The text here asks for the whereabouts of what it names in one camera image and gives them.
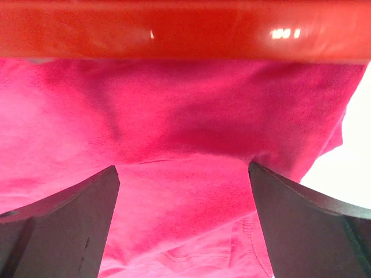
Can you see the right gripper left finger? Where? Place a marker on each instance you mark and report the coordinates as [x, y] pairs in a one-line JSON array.
[[62, 235]]

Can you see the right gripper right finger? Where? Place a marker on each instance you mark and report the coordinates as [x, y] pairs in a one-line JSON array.
[[307, 233]]

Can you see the magenta t shirt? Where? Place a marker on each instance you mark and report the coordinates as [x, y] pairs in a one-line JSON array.
[[181, 135]]

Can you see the red plastic bin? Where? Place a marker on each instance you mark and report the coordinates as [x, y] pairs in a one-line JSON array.
[[330, 31]]

